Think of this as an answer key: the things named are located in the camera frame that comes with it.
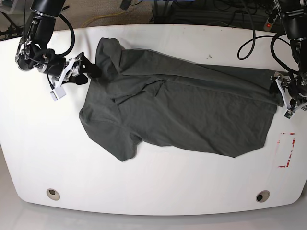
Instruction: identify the yellow cable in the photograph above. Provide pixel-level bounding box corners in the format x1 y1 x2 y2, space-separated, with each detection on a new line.
83 6 128 28

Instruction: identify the dark green T-shirt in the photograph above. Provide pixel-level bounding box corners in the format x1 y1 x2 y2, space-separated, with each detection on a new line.
79 38 283 161

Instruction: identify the left table grommet hole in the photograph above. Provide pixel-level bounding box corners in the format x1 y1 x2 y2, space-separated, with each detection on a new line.
47 188 60 201

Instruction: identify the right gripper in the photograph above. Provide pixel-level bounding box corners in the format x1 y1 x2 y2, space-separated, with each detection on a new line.
37 54 101 84

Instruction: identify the table grommet hole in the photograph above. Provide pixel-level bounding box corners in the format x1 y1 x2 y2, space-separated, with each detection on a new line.
47 188 60 201
256 190 270 203

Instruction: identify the right table grommet hole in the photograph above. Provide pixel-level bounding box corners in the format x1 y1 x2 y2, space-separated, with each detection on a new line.
256 190 270 203

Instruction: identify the white power strip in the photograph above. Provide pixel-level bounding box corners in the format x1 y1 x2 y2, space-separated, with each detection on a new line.
263 12 277 32

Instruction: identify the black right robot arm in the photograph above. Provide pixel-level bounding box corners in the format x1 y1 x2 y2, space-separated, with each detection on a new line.
15 0 101 89

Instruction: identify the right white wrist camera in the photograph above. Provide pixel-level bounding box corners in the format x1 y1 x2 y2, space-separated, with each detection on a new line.
50 58 76 101

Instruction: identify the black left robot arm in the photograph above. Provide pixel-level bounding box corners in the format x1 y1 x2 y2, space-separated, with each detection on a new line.
270 0 307 108

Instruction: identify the red tape marking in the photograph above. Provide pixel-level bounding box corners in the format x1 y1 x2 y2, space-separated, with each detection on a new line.
275 132 296 168

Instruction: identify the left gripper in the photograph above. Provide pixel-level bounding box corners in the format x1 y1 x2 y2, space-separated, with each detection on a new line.
269 72 307 105

